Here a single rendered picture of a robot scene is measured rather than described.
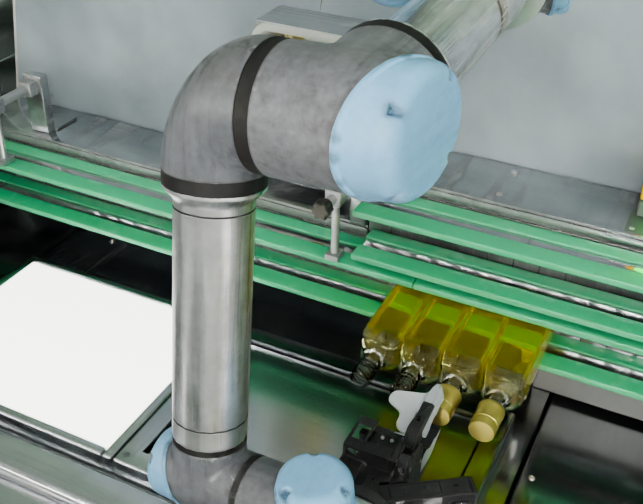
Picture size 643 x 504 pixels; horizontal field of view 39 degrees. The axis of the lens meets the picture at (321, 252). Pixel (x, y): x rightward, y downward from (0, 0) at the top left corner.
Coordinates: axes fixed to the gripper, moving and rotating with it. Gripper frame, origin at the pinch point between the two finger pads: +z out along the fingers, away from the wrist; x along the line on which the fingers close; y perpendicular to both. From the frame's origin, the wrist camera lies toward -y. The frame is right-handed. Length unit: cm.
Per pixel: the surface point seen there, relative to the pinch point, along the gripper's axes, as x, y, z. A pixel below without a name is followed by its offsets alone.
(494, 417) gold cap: -1.1, -6.8, 0.8
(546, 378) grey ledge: 12.7, -8.6, 27.2
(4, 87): -6, 108, 42
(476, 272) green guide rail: -5.8, 3.3, 23.2
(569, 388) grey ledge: 13.2, -12.2, 27.2
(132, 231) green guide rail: 3, 63, 21
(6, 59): -11, 108, 44
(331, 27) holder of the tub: -33, 33, 35
